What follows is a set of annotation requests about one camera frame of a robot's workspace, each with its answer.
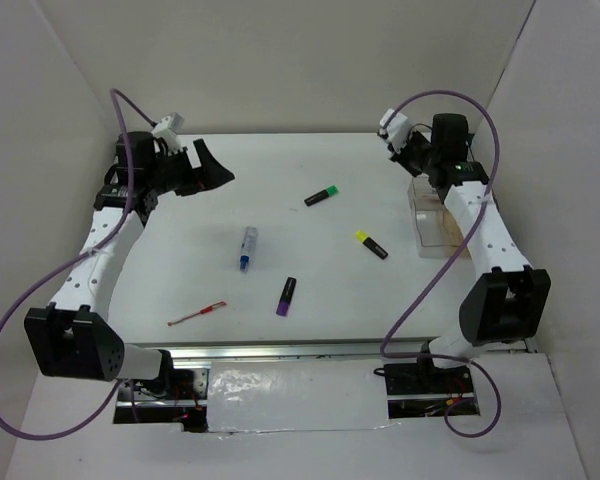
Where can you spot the yellow black highlighter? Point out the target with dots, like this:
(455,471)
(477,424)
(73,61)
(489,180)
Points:
(371,245)

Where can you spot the white taped front panel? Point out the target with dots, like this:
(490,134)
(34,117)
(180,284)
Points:
(294,396)

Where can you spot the red gel pen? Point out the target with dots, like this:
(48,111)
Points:
(203,311)

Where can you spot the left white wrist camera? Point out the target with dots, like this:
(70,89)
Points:
(167,129)

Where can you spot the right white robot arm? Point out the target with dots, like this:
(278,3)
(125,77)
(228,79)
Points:
(506,303)

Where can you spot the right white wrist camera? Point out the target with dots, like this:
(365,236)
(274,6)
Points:
(393,130)

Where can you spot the clear plastic organizer tray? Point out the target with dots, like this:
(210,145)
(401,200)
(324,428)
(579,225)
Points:
(437,234)

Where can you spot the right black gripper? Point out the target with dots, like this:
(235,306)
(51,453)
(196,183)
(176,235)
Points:
(401,157)

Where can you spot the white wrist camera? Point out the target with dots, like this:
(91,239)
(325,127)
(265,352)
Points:
(393,130)
(167,129)

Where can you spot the purple black highlighter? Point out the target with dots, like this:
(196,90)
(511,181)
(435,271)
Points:
(286,297)

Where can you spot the aluminium front rail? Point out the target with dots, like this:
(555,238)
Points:
(268,350)

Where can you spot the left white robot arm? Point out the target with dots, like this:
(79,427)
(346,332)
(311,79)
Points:
(71,336)

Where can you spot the green black highlighter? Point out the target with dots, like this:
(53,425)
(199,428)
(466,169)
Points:
(321,195)

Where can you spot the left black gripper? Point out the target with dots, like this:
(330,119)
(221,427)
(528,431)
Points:
(211,172)

